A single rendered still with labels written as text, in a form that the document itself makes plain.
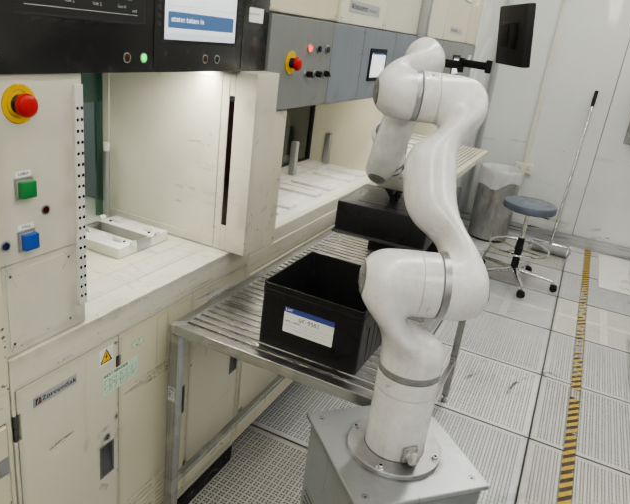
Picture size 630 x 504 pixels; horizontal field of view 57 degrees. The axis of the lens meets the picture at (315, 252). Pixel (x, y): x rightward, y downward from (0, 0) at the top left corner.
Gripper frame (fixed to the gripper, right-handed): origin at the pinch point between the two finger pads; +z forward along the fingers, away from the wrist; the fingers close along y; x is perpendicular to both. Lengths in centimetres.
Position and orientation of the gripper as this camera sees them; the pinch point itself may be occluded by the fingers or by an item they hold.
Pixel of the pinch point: (394, 193)
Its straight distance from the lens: 186.8
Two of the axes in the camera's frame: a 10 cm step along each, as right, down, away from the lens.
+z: 1.9, 4.6, 8.7
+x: -3.6, 8.6, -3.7
